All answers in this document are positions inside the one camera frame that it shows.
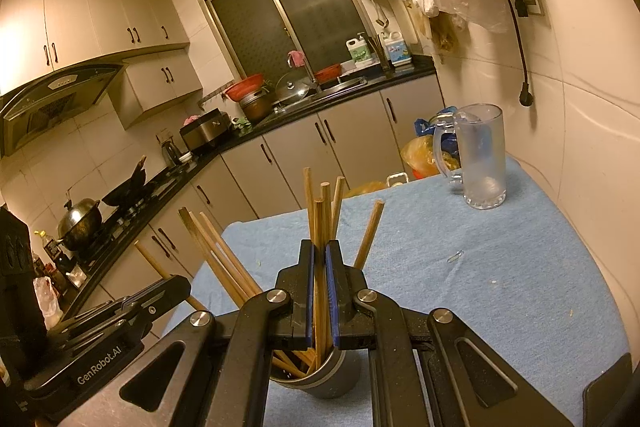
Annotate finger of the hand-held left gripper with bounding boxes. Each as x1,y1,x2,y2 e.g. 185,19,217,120
65,296,191,358
50,274,193,341

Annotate white blue-label detergent bottle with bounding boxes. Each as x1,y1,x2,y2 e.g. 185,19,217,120
382,31,414,66

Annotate black wok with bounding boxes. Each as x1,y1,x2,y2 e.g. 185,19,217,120
102,155,149,208

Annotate dark grey utensil holder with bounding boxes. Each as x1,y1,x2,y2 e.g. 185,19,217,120
267,347,361,401

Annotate black chair back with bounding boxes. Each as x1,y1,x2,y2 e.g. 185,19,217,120
582,353,634,427

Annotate white green-label detergent bottle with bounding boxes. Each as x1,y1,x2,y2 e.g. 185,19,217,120
346,32,374,68

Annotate bunch of wooden chopsticks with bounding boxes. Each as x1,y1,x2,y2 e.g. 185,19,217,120
179,167,386,380

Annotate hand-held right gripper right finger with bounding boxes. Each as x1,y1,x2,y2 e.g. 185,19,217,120
325,239,576,427

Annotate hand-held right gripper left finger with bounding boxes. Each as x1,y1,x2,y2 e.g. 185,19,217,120
50,239,316,427

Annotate gas stove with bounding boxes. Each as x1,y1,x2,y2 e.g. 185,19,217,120
75,179,176,268

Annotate steel kettle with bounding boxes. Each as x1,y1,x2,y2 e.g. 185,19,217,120
160,141,184,166

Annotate dark sauce bottles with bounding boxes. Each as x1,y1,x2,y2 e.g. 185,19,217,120
32,229,66,299

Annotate frosted kitchen window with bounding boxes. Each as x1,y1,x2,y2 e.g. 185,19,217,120
187,0,372,84

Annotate steel pot with lid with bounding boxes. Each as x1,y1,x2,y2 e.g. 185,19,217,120
57,199,104,251

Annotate brown cooking pot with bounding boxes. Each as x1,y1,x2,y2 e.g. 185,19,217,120
238,89,274,124

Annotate white plastic bag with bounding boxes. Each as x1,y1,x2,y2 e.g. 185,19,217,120
32,276,64,329

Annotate black power cable with plug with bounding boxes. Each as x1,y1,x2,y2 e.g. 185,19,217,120
474,0,535,108

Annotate large red plastic basin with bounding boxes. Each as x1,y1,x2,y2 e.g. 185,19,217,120
223,74,265,103

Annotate steel countertop appliance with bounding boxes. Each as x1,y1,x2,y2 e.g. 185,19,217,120
179,108,232,153

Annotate yellow plastic bag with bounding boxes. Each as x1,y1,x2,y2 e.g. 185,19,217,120
399,134,461,180

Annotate blue plastic bag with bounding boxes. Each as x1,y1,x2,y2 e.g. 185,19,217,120
413,106,459,158

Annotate wooden chopstick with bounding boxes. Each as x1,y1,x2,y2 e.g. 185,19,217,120
134,241,207,312

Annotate cream wall cabinets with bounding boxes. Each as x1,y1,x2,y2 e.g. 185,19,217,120
0,0,204,130

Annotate black range hood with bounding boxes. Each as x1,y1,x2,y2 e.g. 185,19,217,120
0,64,124,158

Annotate glass pot lid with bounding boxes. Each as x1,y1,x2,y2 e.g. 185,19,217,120
274,74,311,103

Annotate clear glass mug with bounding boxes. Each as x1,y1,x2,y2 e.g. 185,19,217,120
432,103,507,210

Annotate small red basin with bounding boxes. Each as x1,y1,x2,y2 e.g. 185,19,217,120
314,64,343,83

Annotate blue tablecloth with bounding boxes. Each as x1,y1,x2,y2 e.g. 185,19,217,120
160,156,632,427

